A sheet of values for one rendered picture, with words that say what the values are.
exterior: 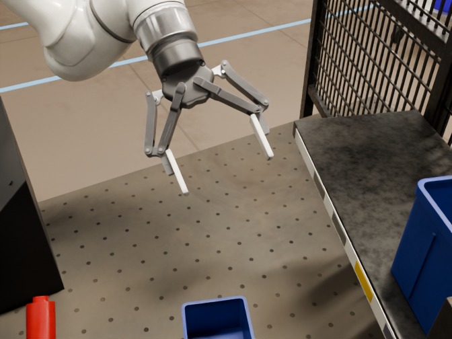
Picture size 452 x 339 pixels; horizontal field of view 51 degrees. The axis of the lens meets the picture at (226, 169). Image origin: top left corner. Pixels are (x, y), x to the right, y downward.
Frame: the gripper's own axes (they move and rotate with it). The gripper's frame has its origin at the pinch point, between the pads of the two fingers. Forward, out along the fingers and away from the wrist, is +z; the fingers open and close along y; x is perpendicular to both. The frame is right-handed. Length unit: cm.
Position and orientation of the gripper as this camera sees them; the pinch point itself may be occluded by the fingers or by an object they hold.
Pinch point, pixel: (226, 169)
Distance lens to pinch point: 69.9
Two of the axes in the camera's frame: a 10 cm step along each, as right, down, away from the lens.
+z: 4.0, 9.0, -1.6
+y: -9.2, 3.9, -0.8
